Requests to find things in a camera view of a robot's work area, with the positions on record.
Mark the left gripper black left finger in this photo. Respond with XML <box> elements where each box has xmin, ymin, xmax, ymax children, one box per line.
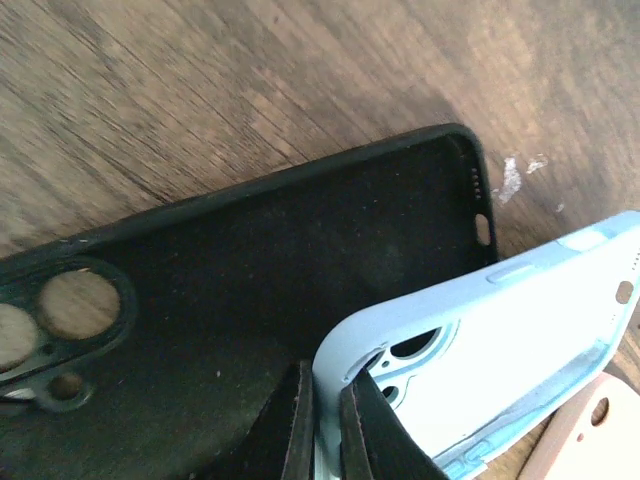
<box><xmin>212</xmin><ymin>361</ymin><xmax>314</xmax><ymax>480</ymax></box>

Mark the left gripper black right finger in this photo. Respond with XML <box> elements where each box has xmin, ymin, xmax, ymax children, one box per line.
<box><xmin>340</xmin><ymin>375</ymin><xmax>448</xmax><ymax>480</ymax></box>

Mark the light blue phone case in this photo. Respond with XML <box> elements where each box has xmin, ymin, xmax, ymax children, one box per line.
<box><xmin>313</xmin><ymin>211</ymin><xmax>639</xmax><ymax>479</ymax></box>

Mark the black phone case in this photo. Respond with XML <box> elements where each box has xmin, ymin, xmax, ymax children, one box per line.
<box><xmin>1</xmin><ymin>124</ymin><xmax>498</xmax><ymax>479</ymax></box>

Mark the pink phone case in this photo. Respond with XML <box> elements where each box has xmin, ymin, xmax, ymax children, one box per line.
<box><xmin>519</xmin><ymin>373</ymin><xmax>639</xmax><ymax>479</ymax></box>

